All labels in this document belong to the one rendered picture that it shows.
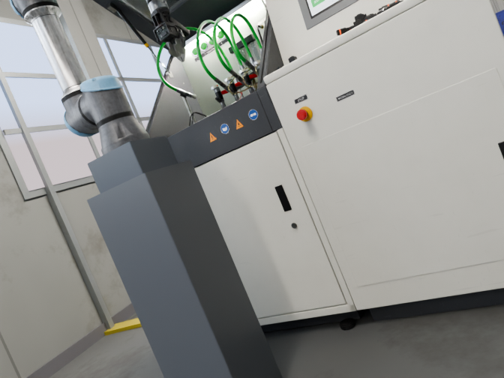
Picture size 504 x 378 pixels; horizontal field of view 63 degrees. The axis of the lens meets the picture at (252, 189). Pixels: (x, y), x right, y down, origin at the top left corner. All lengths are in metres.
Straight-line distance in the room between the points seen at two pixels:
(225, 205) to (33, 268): 1.66
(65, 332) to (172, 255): 1.97
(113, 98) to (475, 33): 1.03
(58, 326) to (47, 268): 0.38
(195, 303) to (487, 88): 1.01
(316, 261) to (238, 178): 0.44
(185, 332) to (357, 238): 0.66
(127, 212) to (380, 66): 0.87
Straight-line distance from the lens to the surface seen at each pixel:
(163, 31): 1.79
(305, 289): 1.65
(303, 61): 1.45
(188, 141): 1.71
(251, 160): 1.57
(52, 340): 3.02
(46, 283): 3.04
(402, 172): 1.40
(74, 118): 1.44
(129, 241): 1.25
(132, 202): 1.20
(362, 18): 1.51
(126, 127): 1.28
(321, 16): 1.71
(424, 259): 1.48
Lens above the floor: 0.71
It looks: 3 degrees down
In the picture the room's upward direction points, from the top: 22 degrees counter-clockwise
